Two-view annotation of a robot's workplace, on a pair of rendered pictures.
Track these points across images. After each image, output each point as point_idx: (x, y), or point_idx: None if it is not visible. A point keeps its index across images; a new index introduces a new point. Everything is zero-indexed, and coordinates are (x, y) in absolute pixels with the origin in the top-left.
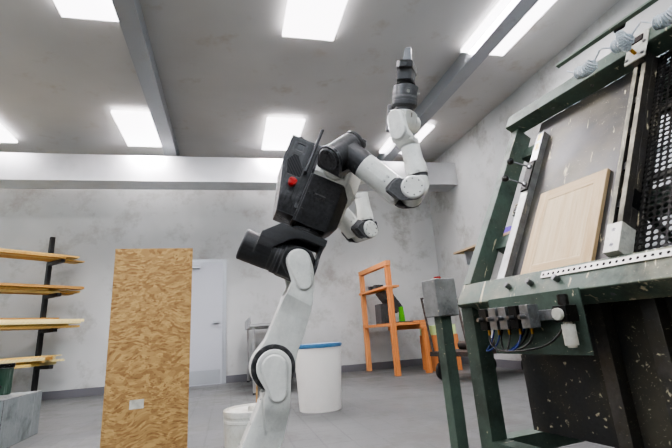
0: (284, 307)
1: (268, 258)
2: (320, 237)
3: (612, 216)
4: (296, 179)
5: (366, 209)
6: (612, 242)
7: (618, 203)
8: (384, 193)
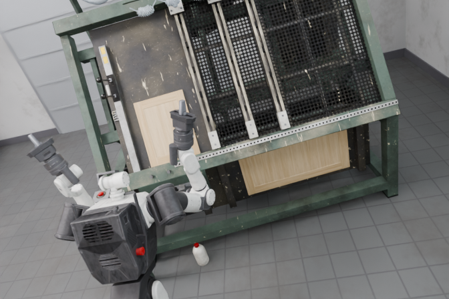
0: None
1: None
2: None
3: (208, 127)
4: (143, 247)
5: (89, 198)
6: (215, 143)
7: (208, 119)
8: (197, 211)
